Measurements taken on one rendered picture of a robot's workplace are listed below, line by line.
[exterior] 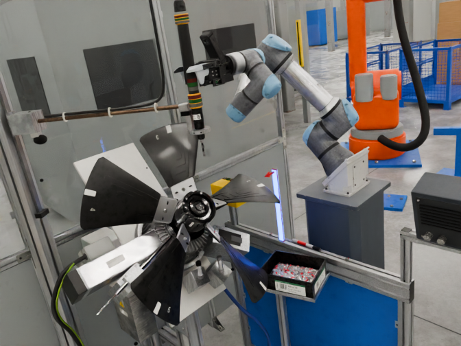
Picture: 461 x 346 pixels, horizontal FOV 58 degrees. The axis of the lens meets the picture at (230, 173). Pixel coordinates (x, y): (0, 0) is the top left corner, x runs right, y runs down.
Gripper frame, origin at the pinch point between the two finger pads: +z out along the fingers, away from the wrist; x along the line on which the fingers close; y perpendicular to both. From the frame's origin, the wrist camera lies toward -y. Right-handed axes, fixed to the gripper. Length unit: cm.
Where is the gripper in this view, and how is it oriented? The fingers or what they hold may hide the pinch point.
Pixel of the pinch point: (182, 68)
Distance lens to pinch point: 133.4
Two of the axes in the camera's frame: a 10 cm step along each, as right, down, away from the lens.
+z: -7.0, 3.3, -6.3
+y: 1.4, 9.3, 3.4
